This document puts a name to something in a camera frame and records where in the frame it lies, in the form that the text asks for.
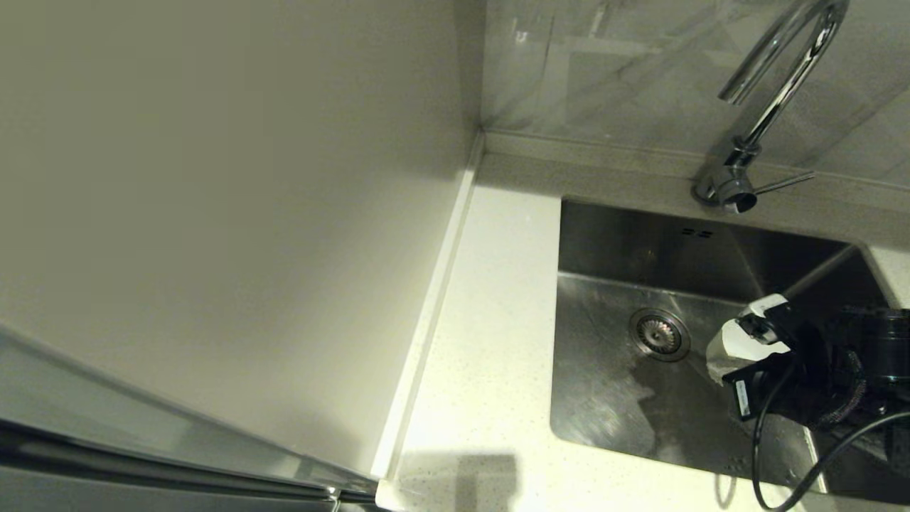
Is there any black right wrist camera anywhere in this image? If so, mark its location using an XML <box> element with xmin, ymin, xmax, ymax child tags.
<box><xmin>723</xmin><ymin>356</ymin><xmax>772</xmax><ymax>422</ymax></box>

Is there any stainless steel appliance door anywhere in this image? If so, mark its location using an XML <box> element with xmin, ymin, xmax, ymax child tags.
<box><xmin>0</xmin><ymin>327</ymin><xmax>379</xmax><ymax>512</ymax></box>

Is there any chrome gooseneck faucet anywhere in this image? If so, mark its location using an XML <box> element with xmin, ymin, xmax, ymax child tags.
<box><xmin>693</xmin><ymin>0</ymin><xmax>850</xmax><ymax>214</ymax></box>

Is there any white ceramic bowl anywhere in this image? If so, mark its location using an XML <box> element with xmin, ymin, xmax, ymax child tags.
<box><xmin>706</xmin><ymin>318</ymin><xmax>791</xmax><ymax>387</ymax></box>

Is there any stainless steel sink basin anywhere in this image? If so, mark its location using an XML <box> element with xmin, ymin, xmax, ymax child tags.
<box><xmin>549</xmin><ymin>198</ymin><xmax>910</xmax><ymax>507</ymax></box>

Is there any round metal drain strainer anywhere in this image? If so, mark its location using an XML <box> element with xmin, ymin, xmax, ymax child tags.
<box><xmin>628</xmin><ymin>307</ymin><xmax>692</xmax><ymax>363</ymax></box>

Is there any white countertop upstand trim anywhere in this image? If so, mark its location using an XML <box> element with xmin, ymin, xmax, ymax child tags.
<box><xmin>370</xmin><ymin>134</ymin><xmax>486</xmax><ymax>481</ymax></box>

